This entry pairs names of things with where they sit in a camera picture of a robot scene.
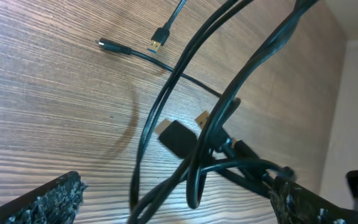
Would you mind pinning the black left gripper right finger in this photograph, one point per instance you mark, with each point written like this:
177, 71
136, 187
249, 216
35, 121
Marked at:
295, 204

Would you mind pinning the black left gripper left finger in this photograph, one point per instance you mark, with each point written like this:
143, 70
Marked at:
57, 201

